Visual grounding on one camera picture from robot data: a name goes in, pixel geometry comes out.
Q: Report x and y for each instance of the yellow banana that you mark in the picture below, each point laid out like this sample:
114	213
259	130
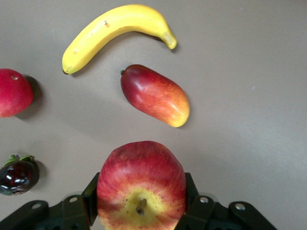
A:
108	31

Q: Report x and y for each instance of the red and yellow mango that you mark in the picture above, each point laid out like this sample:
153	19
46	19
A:
156	95

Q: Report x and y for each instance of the red and yellow apple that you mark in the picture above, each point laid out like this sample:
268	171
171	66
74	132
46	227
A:
141	182

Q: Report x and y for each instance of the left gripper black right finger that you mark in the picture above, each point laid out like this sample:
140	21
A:
206	215

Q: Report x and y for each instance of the red round peach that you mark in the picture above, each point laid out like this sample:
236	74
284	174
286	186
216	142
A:
14	93

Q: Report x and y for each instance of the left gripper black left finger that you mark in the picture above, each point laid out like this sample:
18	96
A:
72	213

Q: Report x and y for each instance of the dark purple mangosteen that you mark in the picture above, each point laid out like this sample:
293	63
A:
16	177

